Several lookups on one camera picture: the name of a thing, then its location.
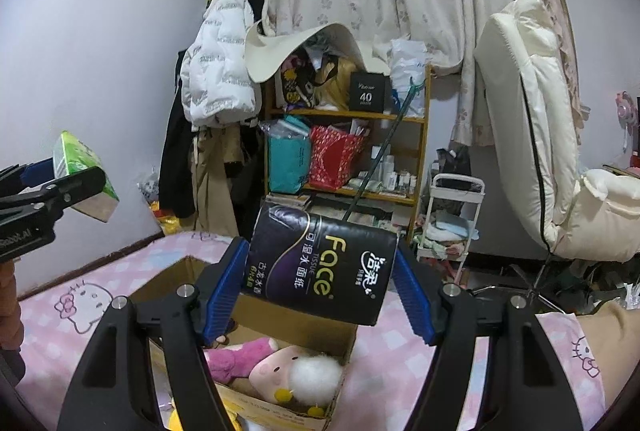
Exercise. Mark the cream padded recliner chair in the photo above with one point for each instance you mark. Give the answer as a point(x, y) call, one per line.
point(540, 111)

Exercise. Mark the pink desk fan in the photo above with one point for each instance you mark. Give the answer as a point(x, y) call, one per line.
point(625, 111)

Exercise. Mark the pink plush doll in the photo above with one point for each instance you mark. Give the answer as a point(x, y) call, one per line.
point(235, 358)

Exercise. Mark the cardboard box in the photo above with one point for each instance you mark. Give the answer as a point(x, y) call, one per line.
point(300, 336)

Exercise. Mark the green tissue pack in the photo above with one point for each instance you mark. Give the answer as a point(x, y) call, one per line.
point(80, 156)

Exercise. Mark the green pole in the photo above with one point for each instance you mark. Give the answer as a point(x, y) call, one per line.
point(385, 151)

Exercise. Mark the stack of books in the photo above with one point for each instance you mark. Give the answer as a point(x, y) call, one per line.
point(285, 200)

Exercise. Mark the pink cartoon cat bedsheet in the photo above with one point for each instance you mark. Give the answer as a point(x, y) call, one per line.
point(65, 326)

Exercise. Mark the plastic bag with yellow contents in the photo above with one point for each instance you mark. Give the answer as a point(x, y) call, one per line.
point(160, 216)

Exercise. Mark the teal bag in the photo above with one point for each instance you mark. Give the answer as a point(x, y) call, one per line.
point(287, 161)

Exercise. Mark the tan cloth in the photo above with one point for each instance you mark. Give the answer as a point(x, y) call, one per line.
point(610, 351)

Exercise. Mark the white fluffy plush toy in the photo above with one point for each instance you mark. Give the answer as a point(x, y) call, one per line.
point(315, 376)

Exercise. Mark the red patterned gift bag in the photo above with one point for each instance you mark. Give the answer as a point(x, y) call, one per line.
point(335, 158)

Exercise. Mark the black coat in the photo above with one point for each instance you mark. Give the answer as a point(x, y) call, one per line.
point(175, 171)

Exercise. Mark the beige coat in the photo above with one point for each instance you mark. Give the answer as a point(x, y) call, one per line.
point(215, 191)

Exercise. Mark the white rolling cart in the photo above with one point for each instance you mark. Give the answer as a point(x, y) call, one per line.
point(450, 221)

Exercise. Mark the row of small bottles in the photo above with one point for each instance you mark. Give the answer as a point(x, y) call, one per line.
point(397, 178)

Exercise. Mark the wooden shelf unit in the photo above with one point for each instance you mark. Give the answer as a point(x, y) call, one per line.
point(350, 115)

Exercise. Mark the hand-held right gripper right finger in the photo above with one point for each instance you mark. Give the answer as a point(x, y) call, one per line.
point(412, 301)

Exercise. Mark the pink pig plush toy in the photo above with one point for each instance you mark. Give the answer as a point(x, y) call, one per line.
point(272, 371)

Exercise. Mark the yellow black bag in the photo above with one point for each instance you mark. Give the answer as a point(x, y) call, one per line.
point(295, 86)

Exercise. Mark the white plastic bags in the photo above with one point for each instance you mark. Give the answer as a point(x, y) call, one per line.
point(407, 71)

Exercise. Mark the cream floppy mat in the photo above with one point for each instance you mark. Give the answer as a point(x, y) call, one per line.
point(270, 56)

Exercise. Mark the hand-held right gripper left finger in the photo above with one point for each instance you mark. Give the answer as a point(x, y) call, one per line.
point(222, 298)

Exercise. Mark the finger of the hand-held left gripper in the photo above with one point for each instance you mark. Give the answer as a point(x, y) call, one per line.
point(37, 172)
point(75, 186)

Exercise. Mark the white puffer jacket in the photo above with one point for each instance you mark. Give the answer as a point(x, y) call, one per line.
point(220, 61)

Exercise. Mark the black tissue pack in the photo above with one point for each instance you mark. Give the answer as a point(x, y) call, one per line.
point(320, 271)

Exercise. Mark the black gift box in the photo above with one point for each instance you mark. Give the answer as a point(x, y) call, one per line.
point(369, 93)

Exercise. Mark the person's left forearm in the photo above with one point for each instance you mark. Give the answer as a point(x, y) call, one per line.
point(10, 306)

